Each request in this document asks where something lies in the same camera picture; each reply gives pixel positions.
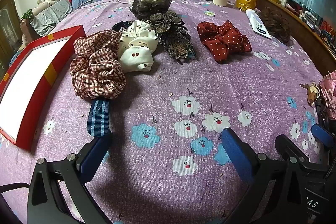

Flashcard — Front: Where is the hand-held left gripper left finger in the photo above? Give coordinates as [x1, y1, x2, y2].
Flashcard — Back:
[27, 132, 113, 224]

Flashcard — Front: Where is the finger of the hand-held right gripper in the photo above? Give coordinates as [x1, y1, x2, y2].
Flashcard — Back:
[312, 124, 336, 147]
[275, 134, 329, 178]

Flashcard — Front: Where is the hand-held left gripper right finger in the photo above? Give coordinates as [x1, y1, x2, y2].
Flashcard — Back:
[221, 128, 311, 224]

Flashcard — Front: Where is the blue striped strap wristwatch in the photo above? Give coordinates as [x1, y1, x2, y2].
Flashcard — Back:
[87, 99, 111, 138]

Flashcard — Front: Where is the red plaid scrunchie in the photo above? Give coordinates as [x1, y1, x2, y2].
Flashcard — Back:
[70, 30, 127, 100]

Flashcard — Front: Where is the red gift box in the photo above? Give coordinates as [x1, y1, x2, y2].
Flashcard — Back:
[0, 25, 87, 153]

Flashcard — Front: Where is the white cherry print scrunchie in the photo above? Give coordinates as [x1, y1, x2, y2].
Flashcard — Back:
[116, 20, 159, 73]

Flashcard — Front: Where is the red polka dot scrunchie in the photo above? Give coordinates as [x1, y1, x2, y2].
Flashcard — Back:
[197, 20, 252, 64]

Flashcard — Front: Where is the brown hair bun piece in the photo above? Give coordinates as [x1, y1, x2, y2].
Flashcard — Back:
[131, 0, 172, 20]

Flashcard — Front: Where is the bunch of keys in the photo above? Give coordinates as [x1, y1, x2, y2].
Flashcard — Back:
[299, 82, 321, 107]

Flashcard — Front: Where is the purple floral tablecloth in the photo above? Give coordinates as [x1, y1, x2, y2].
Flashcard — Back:
[0, 0, 336, 224]

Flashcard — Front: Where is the wooden sideboard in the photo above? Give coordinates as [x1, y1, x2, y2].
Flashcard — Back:
[256, 0, 336, 78]

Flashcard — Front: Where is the brown curly hairpiece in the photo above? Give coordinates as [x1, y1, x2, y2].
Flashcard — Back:
[262, 7, 291, 44]

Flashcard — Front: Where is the brown patterned hair claw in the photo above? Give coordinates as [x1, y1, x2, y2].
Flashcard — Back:
[159, 27, 197, 65]

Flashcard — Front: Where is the white cream tube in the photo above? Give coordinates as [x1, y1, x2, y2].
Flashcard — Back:
[245, 9, 272, 40]

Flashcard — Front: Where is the dark navy scrunchie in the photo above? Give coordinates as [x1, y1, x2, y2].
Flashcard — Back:
[112, 20, 132, 31]

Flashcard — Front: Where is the brown armchair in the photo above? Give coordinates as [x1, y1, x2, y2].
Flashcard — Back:
[20, 18, 44, 42]

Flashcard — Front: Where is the grey padded jacket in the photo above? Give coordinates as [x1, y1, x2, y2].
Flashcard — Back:
[30, 0, 73, 36]

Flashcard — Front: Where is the leopard flower hair clip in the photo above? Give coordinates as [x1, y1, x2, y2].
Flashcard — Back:
[147, 11, 186, 36]

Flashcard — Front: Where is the green plant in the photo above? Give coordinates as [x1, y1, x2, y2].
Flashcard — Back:
[20, 9, 34, 22]

